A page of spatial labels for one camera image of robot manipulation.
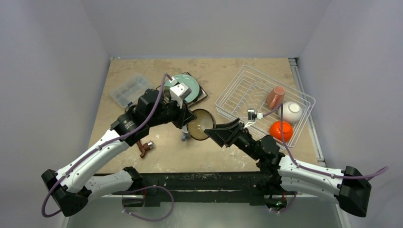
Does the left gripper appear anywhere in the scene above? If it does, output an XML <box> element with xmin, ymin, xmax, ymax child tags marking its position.
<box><xmin>147</xmin><ymin>95</ymin><xmax>196</xmax><ymax>129</ymax></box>

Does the brown glazed bowl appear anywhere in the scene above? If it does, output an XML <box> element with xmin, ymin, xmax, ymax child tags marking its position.
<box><xmin>187</xmin><ymin>109</ymin><xmax>216</xmax><ymax>141</ymax></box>

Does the orange bowl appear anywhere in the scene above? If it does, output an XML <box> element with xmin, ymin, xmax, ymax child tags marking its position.
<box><xmin>269</xmin><ymin>121</ymin><xmax>294</xmax><ymax>142</ymax></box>

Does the pink floral mug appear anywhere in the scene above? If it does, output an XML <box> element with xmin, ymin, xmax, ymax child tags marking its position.
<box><xmin>266</xmin><ymin>86</ymin><xmax>285</xmax><ymax>110</ymax></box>

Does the white bowl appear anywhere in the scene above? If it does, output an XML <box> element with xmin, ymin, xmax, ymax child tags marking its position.
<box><xmin>283</xmin><ymin>101</ymin><xmax>303</xmax><ymax>124</ymax></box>

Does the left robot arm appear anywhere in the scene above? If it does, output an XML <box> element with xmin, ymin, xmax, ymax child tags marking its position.
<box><xmin>41</xmin><ymin>85</ymin><xmax>195</xmax><ymax>218</ymax></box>

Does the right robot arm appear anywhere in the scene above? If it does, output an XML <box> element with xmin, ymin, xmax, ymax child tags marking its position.
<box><xmin>204</xmin><ymin>119</ymin><xmax>372</xmax><ymax>217</ymax></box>

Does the grey blue mug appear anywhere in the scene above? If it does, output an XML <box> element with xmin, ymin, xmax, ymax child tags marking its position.
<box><xmin>181</xmin><ymin>133</ymin><xmax>190</xmax><ymax>142</ymax></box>

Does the teal round plate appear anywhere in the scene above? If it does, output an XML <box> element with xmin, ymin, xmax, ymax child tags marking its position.
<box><xmin>164</xmin><ymin>74</ymin><xmax>200</xmax><ymax>104</ymax></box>

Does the brown pipe fitting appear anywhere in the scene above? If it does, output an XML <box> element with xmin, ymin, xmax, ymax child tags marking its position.
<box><xmin>136</xmin><ymin>140</ymin><xmax>155</xmax><ymax>159</ymax></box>

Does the clear plastic organizer box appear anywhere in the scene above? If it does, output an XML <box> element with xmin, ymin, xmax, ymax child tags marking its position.
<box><xmin>109</xmin><ymin>74</ymin><xmax>154</xmax><ymax>109</ymax></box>

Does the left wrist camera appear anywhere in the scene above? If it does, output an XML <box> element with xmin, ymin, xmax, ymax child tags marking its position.
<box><xmin>169</xmin><ymin>83</ymin><xmax>192</xmax><ymax>107</ymax></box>

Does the white wire dish rack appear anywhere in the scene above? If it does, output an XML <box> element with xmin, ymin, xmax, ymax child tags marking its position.
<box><xmin>215</xmin><ymin>66</ymin><xmax>316</xmax><ymax>147</ymax></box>

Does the black base frame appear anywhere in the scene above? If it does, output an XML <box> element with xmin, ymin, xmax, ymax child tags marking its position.
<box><xmin>116</xmin><ymin>171</ymin><xmax>294</xmax><ymax>210</ymax></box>

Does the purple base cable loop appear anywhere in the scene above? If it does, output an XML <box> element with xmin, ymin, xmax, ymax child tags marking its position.
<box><xmin>122</xmin><ymin>184</ymin><xmax>175</xmax><ymax>222</ymax></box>

